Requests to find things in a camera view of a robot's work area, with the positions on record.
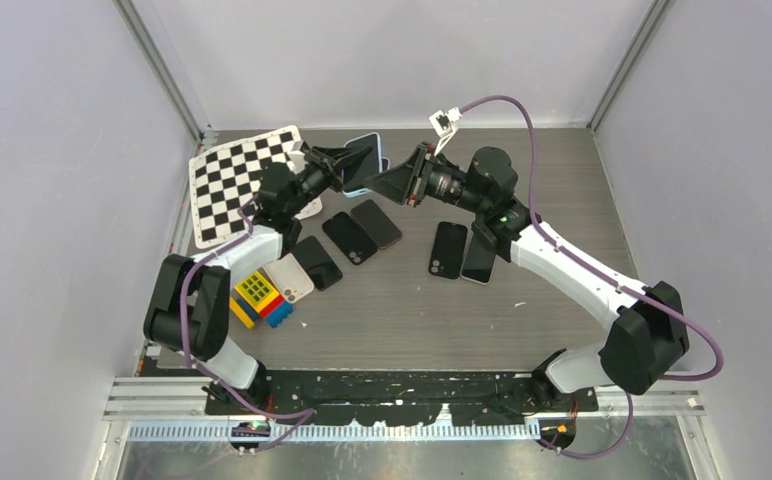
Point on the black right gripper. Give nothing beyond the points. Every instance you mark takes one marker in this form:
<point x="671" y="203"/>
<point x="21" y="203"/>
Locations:
<point x="404" y="183"/>

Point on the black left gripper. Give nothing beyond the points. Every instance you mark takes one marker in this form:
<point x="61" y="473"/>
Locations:
<point x="336" y="166"/>

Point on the black phone purple edge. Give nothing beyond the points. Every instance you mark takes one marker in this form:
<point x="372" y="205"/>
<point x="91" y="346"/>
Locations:
<point x="377" y="225"/>

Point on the black phone case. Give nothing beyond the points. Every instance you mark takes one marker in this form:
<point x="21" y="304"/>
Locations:
<point x="350" y="238"/>
<point x="447" y="252"/>

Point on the white edged black phone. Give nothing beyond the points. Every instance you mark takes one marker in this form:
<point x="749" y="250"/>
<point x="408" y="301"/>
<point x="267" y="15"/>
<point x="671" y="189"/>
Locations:
<point x="478" y="262"/>

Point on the beige phone case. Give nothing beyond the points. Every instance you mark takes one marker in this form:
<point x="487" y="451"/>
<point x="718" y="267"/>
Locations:
<point x="289" y="278"/>

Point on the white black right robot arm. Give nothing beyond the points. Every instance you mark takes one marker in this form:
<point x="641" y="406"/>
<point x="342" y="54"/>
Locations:
<point x="643" y="341"/>

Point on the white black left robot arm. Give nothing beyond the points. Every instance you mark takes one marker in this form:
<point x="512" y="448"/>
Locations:
<point x="188" y="310"/>

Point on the checkerboard calibration mat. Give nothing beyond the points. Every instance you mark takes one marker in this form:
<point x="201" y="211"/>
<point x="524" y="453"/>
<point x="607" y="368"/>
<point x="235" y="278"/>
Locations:
<point x="225" y="177"/>

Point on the yellow red blue block house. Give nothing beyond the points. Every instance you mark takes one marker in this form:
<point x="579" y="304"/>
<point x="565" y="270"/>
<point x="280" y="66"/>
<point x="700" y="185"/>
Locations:
<point x="263" y="299"/>

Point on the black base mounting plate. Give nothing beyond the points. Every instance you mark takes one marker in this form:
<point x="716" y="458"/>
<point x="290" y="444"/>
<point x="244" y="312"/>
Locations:
<point x="402" y="398"/>

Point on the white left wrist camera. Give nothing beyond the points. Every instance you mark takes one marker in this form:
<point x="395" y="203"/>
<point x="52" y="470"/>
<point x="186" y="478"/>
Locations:
<point x="297" y="155"/>

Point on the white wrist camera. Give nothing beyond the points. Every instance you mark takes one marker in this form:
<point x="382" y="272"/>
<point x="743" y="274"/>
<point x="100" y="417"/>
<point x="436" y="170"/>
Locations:
<point x="297" y="155"/>
<point x="445" y="126"/>

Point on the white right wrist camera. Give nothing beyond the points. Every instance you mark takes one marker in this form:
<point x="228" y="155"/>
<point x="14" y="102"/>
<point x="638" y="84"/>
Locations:
<point x="445" y="126"/>

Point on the aluminium frame rail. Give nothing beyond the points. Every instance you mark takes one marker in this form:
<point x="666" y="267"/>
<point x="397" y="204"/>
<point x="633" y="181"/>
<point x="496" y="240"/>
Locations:
<point x="174" y="409"/>

